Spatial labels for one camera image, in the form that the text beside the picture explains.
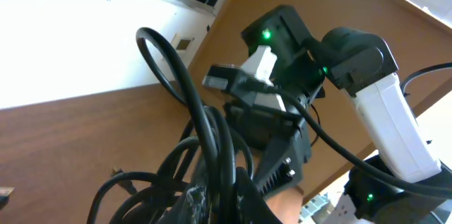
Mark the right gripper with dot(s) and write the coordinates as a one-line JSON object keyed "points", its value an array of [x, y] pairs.
{"points": [[282, 135]]}

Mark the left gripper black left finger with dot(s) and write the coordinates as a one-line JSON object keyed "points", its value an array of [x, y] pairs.
{"points": [[195, 203]]}

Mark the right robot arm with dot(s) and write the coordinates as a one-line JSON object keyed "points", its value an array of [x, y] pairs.
{"points": [[404, 182]]}

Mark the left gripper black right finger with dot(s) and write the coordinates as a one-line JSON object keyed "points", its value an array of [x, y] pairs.
{"points": [[250, 205]]}

